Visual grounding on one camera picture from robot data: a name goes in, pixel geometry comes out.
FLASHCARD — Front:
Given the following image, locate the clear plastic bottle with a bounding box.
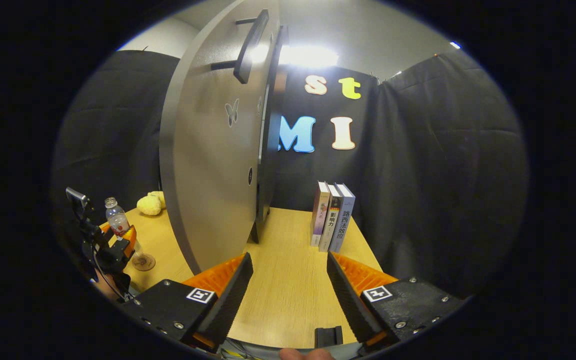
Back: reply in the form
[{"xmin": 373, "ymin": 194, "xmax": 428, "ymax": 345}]
[{"xmin": 104, "ymin": 196, "xmax": 145, "ymax": 263}]

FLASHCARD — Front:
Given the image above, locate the cream plush toy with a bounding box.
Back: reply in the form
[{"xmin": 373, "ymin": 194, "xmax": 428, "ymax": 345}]
[{"xmin": 136, "ymin": 190, "xmax": 167, "ymax": 217}]

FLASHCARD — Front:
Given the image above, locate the grey cabinet door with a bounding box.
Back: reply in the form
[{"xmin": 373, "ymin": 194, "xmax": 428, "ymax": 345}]
[{"xmin": 159, "ymin": 0, "xmax": 282, "ymax": 275}]

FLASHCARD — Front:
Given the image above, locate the pink cover book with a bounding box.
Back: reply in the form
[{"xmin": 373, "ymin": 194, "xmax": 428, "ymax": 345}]
[{"xmin": 310, "ymin": 180, "xmax": 331, "ymax": 247}]

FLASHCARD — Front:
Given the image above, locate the round brown coaster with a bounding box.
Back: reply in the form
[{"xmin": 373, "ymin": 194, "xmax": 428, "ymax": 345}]
[{"xmin": 131, "ymin": 253, "xmax": 157, "ymax": 272}]

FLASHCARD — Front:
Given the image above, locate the white spine book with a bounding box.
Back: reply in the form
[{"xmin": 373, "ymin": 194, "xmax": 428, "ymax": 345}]
[{"xmin": 318, "ymin": 183, "xmax": 344, "ymax": 253}]

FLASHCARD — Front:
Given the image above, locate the black backdrop cloth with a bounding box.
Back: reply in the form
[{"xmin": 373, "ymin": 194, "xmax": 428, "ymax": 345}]
[{"xmin": 50, "ymin": 49, "xmax": 529, "ymax": 299}]

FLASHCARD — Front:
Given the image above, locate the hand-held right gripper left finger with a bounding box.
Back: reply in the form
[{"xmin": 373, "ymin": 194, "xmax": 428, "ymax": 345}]
[{"xmin": 119, "ymin": 252, "xmax": 254, "ymax": 354}]

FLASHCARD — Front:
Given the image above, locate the black door handle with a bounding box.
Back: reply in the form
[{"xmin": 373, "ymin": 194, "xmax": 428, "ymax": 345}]
[{"xmin": 211, "ymin": 9, "xmax": 271, "ymax": 85}]

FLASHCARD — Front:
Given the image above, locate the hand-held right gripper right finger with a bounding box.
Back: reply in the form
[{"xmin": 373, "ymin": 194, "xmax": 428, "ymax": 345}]
[{"xmin": 326, "ymin": 251, "xmax": 470, "ymax": 354}]

